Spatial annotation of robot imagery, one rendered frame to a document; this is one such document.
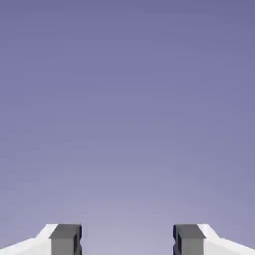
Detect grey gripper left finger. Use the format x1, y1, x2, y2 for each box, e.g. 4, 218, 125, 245
0, 223, 83, 255

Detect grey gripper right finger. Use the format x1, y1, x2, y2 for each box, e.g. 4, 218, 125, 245
172, 223, 255, 255

